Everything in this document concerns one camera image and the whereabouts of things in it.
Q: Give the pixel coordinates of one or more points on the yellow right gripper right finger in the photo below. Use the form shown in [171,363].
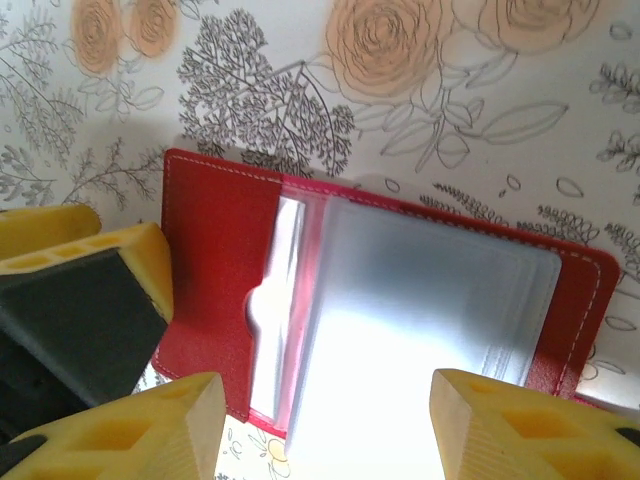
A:
[525,440]

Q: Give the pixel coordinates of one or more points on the floral print table cover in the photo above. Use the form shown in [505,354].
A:
[450,125]

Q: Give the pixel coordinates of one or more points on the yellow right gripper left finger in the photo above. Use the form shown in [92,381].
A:
[125,440]

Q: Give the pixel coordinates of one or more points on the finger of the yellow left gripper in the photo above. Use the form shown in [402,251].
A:
[90,310]
[45,230]

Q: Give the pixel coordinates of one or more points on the red leather card holder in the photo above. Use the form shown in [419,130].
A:
[215,250]

